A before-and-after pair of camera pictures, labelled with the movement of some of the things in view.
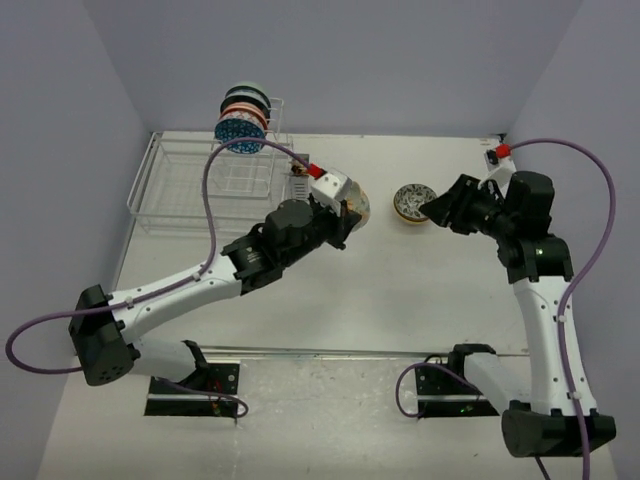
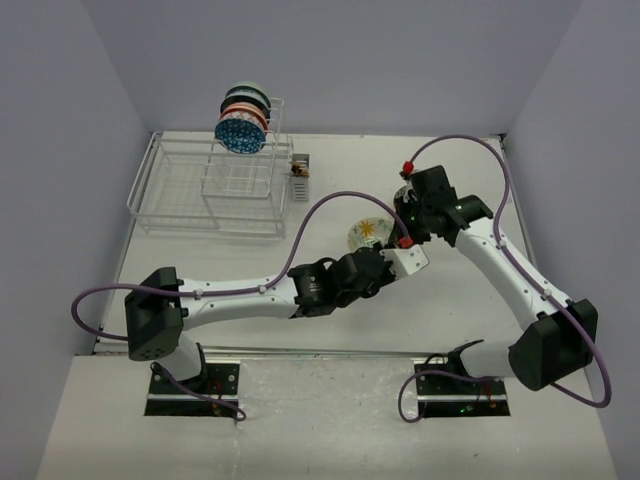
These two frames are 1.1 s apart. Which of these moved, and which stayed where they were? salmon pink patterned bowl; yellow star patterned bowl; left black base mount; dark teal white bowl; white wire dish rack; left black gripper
Moved: left black gripper; yellow star patterned bowl
Stayed: dark teal white bowl; white wire dish rack; left black base mount; salmon pink patterned bowl
